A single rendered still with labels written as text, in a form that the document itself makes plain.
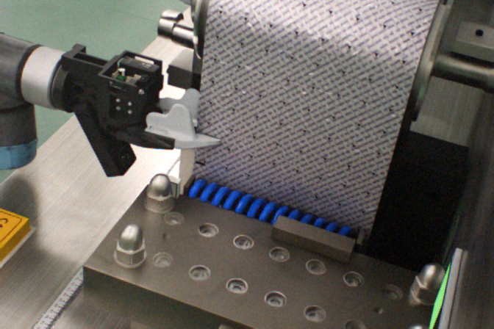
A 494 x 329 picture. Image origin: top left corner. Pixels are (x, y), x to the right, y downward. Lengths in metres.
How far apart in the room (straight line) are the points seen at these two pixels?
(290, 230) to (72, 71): 0.33
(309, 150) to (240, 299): 0.19
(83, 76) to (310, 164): 0.30
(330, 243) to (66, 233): 0.39
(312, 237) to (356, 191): 0.08
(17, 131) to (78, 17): 2.53
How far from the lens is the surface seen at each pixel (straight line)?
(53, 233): 1.08
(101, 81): 0.91
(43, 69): 0.97
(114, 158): 0.99
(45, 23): 3.52
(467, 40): 0.83
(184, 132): 0.91
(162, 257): 0.87
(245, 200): 0.93
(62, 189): 1.15
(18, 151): 1.08
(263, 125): 0.89
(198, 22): 0.85
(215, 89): 0.89
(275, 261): 0.87
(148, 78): 0.92
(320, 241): 0.88
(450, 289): 0.62
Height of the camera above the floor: 1.64
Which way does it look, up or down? 36 degrees down
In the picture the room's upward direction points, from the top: 8 degrees clockwise
